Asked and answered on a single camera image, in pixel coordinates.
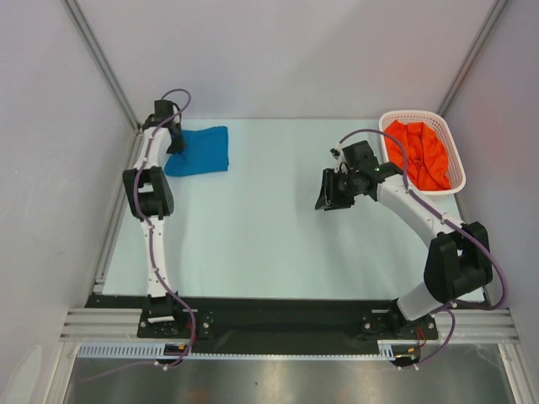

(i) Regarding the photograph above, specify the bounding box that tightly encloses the left aluminium corner post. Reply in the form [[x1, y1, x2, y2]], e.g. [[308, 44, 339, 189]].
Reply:
[[61, 0, 139, 130]]

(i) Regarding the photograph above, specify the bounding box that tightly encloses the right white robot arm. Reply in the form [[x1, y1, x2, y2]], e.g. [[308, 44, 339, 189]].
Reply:
[[315, 141, 494, 338]]

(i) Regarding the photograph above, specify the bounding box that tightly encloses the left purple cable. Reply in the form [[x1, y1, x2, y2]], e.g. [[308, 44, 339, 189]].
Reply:
[[79, 88, 199, 382]]

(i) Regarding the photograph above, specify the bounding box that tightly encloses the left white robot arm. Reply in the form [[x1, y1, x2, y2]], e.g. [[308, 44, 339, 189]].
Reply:
[[122, 98, 185, 337]]

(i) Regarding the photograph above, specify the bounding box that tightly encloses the white slotted cable duct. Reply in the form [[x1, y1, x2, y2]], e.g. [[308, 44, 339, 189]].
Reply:
[[77, 342, 411, 361]]

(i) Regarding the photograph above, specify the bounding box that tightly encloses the aluminium corner post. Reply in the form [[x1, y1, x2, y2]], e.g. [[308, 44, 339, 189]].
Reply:
[[437, 0, 512, 116], [61, 0, 139, 130]]

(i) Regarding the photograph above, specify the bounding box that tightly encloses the right aluminium corner post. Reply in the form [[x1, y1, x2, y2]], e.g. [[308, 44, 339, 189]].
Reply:
[[437, 0, 512, 116]]

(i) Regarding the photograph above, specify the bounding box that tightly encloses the aluminium front rail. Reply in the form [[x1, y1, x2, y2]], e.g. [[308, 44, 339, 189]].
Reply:
[[60, 308, 520, 343]]

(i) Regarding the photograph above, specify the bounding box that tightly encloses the blue t shirt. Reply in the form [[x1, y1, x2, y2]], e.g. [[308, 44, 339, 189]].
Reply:
[[164, 125, 229, 178]]

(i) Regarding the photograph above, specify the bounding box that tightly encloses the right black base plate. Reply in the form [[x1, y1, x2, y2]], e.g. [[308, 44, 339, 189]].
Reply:
[[359, 310, 439, 341]]

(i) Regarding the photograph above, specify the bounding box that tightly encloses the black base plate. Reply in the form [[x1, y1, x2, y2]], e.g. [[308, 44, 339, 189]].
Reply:
[[359, 310, 439, 341], [136, 296, 214, 339]]

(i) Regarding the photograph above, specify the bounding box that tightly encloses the orange t shirt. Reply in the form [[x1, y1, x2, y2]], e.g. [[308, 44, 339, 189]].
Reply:
[[385, 120, 451, 191]]

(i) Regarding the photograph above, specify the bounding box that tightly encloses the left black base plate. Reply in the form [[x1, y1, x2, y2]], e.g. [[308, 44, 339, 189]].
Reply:
[[136, 296, 214, 339]]

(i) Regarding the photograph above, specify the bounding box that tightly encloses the white plastic basket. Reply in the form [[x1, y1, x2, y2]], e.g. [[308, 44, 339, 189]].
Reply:
[[379, 110, 467, 197]]

